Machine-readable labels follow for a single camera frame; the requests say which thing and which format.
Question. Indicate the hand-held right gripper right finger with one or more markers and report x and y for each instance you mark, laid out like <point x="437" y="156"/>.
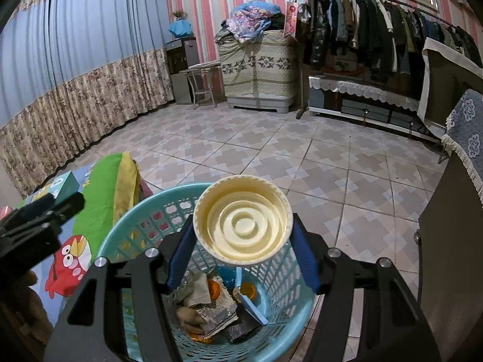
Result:
<point x="305" y="256"/>

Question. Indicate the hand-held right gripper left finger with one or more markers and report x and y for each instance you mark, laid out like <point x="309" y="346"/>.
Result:
<point x="181" y="256"/>

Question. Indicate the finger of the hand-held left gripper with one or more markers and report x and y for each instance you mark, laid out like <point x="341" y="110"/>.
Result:
<point x="60" y="211"/>

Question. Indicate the teal plastic basket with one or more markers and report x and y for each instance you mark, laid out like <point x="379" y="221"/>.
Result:
<point x="147" y="218"/>

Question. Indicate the orange plastic cap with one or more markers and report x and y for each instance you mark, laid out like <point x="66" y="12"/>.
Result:
<point x="248" y="290"/>

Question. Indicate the light blue card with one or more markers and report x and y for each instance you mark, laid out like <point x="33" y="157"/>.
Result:
<point x="254" y="309"/>

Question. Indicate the dark printed snack bag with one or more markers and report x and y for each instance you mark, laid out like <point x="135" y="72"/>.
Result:
<point x="226" y="320"/>

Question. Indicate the light blue cardboard box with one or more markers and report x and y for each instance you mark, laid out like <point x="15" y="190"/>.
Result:
<point x="62" y="184"/>

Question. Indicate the cartoon bird play mat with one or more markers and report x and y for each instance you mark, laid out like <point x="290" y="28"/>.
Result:
<point x="102" y="184"/>

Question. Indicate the dark wooden furniture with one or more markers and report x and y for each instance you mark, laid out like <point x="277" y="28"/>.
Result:
<point x="452" y="271"/>

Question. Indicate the blue and floral curtain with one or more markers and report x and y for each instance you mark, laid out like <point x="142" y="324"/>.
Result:
<point x="75" y="52"/>

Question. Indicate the low cabinet with lace cover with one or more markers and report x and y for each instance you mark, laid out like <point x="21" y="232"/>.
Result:
<point x="358" y="101"/>

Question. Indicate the metal clothes rack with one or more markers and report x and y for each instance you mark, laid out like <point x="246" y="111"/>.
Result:
<point x="302" y="83"/>

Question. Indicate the grey water dispenser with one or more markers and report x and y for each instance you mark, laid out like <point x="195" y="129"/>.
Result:
<point x="183" y="71"/>

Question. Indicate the small metal side table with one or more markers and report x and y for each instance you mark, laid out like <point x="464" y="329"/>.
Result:
<point x="200" y="69"/>

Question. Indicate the cloth covered cabinet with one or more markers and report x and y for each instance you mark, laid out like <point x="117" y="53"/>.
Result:
<point x="256" y="71"/>

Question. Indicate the blue floral fringed cloth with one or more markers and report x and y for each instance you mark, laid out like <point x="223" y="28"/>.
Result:
<point x="466" y="132"/>

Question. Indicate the blue cloth bundle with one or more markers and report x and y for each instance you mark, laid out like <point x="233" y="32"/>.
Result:
<point x="180" y="29"/>

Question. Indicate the white cloth covered television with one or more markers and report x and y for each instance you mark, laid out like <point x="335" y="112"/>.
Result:
<point x="449" y="83"/>

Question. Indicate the small potted plant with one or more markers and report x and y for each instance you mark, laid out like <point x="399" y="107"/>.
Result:
<point x="180" y="15"/>

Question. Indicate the row of hanging clothes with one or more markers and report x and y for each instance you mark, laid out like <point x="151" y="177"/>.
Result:
<point x="377" y="34"/>

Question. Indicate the pink hanging bag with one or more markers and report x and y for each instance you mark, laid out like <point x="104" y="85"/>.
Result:
<point x="293" y="19"/>

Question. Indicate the pile of floral blankets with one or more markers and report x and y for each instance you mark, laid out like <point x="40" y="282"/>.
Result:
<point x="253" y="19"/>

